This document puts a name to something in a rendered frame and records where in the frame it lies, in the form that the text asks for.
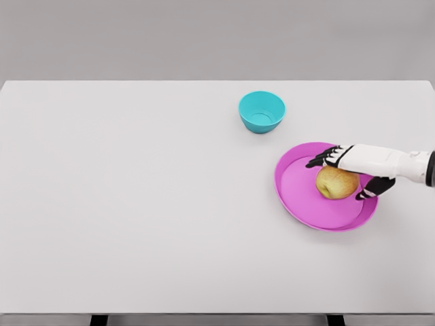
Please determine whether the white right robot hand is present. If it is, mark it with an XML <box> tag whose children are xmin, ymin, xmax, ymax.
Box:
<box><xmin>305</xmin><ymin>143</ymin><xmax>399</xmax><ymax>201</ymax></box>

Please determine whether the yellow-green apple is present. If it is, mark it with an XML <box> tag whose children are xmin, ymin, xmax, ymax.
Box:
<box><xmin>315</xmin><ymin>166</ymin><xmax>360</xmax><ymax>200</ymax></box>

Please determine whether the pink plate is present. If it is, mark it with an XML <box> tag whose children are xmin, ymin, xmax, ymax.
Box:
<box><xmin>273</xmin><ymin>141</ymin><xmax>379</xmax><ymax>233</ymax></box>

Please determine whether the blue bowl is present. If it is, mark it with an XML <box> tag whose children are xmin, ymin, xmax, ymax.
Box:
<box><xmin>237</xmin><ymin>90</ymin><xmax>287</xmax><ymax>134</ymax></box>

